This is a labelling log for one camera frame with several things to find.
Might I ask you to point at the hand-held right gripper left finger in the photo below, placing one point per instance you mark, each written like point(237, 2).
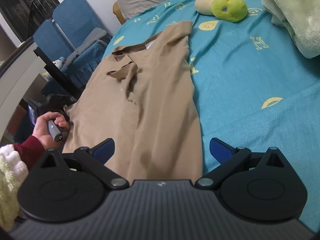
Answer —
point(105, 147)

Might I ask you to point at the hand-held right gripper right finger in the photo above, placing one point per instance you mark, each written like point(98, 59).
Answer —
point(221, 151)

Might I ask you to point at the tan printed shirt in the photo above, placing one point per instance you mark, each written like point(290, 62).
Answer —
point(155, 105)

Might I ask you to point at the person's left forearm red sleeve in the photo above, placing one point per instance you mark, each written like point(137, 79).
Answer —
point(28, 151)

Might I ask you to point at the person's left hand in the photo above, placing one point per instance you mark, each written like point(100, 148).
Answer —
point(41, 132)

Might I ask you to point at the small white yellow plush toy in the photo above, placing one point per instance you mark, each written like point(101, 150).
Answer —
point(46, 75)

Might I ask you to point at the small white blue plush toy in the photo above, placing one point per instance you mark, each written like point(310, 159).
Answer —
point(58, 62)

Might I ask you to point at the grey folded cloth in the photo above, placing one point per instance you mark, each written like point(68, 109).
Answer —
point(92, 40)

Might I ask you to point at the teal printed bed sheet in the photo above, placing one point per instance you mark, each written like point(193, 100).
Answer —
point(250, 80)

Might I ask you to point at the person's fluffy white yellow clothing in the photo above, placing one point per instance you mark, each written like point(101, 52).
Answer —
point(10, 187)

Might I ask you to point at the dark metal door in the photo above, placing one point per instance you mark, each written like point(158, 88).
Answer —
point(25, 0)

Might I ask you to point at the green and beige plush toy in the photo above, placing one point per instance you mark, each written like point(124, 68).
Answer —
point(228, 6)

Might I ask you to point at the light green fleece blanket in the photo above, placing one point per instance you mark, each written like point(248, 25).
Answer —
point(295, 10)

